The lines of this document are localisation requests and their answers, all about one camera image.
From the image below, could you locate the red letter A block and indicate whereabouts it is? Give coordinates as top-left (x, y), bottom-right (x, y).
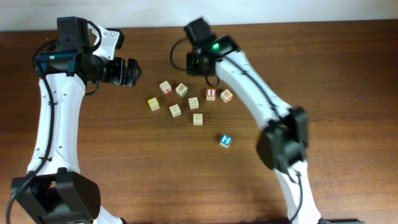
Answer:
top-left (159, 81), bottom-right (172, 95)

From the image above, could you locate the yellow letter block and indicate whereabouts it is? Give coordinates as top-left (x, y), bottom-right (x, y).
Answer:
top-left (147, 97), bottom-right (160, 111)

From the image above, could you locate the blue number 2 block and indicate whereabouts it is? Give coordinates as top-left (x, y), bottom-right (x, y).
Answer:
top-left (220, 134), bottom-right (233, 148)

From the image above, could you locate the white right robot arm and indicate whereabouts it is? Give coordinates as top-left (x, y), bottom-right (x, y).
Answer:
top-left (184, 17), bottom-right (322, 223)

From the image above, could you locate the green letter B block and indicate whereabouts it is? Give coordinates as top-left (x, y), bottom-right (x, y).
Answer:
top-left (175, 83), bottom-right (188, 97)

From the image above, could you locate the red letter I block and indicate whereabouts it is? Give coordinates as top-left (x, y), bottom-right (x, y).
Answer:
top-left (206, 88), bottom-right (216, 101)

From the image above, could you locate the blue letter H block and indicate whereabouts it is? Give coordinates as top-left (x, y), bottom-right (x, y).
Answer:
top-left (188, 97), bottom-right (199, 110)

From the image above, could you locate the plain wooden picture block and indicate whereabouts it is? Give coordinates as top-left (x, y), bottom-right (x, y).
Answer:
top-left (169, 104), bottom-right (182, 118)

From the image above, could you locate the red letter Q block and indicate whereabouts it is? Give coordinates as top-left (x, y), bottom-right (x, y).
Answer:
top-left (220, 90), bottom-right (233, 103)

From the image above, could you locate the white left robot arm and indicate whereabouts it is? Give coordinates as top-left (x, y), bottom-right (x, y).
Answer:
top-left (11, 17), bottom-right (142, 223)

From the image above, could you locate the green letter N block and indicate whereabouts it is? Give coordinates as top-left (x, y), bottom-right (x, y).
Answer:
top-left (193, 113), bottom-right (203, 125)

